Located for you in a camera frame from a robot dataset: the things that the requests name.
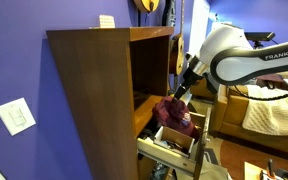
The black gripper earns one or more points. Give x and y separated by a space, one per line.
191 78

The maroon baseball cap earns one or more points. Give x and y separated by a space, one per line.
174 115

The wooden drawer with cardboard box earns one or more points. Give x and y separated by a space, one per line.
170 158

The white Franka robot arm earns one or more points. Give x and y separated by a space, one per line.
250 56

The small open cardboard box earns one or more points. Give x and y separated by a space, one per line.
174 140

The wooden drawer with silver clutter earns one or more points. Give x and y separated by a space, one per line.
157 170

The small hanging wooden guitar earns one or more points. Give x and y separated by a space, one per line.
176 53

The brown leather sofa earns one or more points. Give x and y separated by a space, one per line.
227 116

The white board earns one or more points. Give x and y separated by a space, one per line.
197 30

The brown wooden cabinet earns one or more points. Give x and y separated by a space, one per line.
100 100

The black hanging instrument case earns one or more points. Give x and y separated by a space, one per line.
169 13

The grey cloth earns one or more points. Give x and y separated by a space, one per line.
214 171

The reddish brown rug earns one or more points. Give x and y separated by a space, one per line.
247 156

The hanging round wooden instrument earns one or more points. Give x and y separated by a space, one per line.
147 5

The cream knitted blanket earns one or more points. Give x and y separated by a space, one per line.
274 113

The white ribbed pack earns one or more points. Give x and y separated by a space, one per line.
107 21

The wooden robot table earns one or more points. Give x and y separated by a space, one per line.
254 171

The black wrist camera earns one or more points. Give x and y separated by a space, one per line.
212 83

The white wall switch plate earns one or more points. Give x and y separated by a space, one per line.
14 116

